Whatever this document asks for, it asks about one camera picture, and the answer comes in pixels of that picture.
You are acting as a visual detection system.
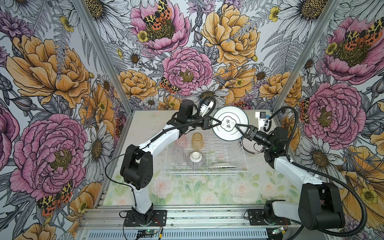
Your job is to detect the teal rimmed deep plate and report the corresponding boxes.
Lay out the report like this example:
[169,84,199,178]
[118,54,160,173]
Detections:
[213,106,249,142]

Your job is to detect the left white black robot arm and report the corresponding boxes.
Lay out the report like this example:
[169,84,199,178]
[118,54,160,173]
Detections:
[120,97,221,222]

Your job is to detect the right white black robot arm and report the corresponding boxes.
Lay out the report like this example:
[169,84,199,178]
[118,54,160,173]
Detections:
[236,124,345,231]

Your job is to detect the yellow plastic cup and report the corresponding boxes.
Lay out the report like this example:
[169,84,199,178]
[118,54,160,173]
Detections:
[192,133,204,151]

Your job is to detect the clear plastic cup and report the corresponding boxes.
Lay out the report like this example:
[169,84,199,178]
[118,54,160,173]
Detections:
[169,146,186,163]

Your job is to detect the purple striped bowl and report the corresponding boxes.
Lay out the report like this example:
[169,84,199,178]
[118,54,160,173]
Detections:
[188,151,205,170]

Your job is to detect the green circuit board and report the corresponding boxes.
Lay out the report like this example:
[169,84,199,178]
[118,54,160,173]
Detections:
[136,230,158,240]

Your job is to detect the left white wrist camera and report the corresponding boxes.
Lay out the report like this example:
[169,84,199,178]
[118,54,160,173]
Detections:
[199,99,214,117]

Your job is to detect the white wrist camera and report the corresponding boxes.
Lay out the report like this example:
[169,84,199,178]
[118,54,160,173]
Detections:
[255,112,269,131]
[199,99,214,117]

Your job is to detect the right black corrugated cable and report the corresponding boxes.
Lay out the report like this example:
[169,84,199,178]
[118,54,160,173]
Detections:
[263,106,369,238]

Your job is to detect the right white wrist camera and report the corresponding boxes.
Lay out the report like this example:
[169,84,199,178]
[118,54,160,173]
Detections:
[255,112,269,131]

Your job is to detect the white wire dish rack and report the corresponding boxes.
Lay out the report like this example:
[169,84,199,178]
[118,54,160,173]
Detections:
[165,130,249,175]

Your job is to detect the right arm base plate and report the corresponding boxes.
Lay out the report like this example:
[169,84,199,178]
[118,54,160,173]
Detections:
[244,209,291,226]

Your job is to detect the left black cable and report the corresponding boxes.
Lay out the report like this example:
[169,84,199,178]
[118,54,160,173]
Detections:
[104,95,217,211]

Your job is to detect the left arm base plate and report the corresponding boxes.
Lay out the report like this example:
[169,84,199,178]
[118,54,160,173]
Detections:
[123,210,168,227]

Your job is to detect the aluminium front rail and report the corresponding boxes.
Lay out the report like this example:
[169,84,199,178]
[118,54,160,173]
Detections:
[76,206,333,240]

